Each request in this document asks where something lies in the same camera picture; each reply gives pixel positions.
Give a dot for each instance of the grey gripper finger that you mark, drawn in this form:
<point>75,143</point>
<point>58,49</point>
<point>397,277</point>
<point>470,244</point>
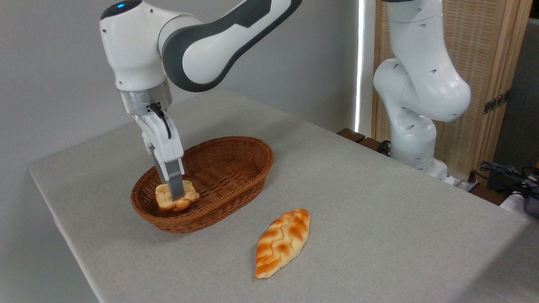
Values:
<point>174,181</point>
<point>159,166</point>

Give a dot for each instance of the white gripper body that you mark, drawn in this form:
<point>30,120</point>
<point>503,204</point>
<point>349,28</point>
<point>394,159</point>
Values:
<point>166,145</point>

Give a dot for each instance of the pale round bread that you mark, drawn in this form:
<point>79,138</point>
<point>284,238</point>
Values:
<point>187,202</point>

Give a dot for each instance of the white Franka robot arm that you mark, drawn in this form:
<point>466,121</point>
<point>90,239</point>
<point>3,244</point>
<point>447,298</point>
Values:
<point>421,84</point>

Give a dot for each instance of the braided golden bread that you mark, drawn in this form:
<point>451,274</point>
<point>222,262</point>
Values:
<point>282,244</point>

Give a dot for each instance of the brown wicker basket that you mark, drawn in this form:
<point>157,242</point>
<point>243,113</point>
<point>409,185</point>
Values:
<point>246,176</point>

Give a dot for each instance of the dark wooden base board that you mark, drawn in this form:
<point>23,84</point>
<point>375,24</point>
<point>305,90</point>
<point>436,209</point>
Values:
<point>351,134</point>

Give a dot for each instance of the wooden folding screen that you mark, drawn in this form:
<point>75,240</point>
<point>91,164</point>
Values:
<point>480,42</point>

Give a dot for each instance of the metal screen hinge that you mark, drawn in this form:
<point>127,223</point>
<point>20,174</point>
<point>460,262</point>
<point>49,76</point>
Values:
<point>497,102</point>

